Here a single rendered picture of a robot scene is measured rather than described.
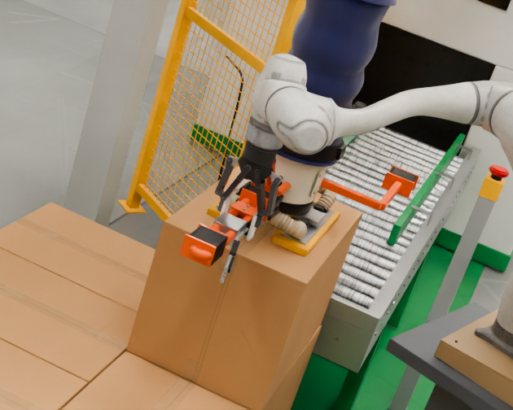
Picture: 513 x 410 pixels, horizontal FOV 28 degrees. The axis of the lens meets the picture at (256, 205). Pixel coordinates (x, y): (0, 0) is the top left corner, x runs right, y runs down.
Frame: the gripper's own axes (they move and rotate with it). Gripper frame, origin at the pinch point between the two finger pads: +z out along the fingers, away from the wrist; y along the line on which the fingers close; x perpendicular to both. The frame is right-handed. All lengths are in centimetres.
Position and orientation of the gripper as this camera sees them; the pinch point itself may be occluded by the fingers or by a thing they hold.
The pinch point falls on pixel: (238, 221)
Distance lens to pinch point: 239.8
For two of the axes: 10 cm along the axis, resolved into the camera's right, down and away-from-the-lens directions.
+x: -3.5, 2.8, -9.0
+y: -8.9, -3.9, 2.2
